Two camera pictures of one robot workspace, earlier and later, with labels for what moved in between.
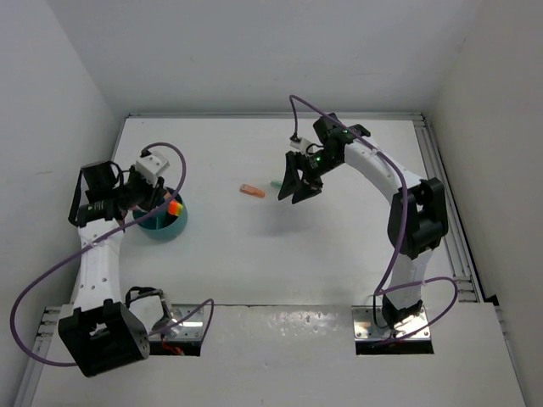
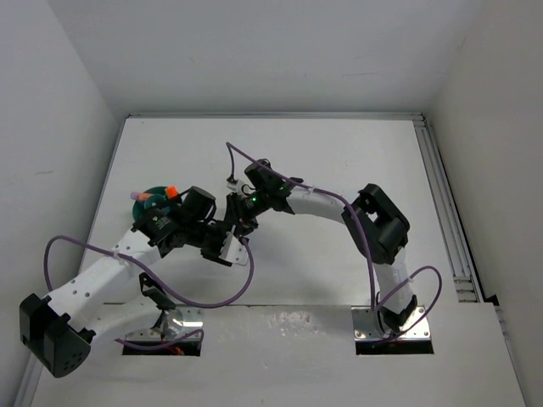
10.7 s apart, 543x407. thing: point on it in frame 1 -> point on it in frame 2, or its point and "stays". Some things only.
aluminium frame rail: x=456 y=241 stays
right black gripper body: x=318 y=164 -> x=246 y=209
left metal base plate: x=190 y=329 stays
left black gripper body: x=138 y=192 -> x=212 y=239
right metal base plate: x=366 y=329 stays
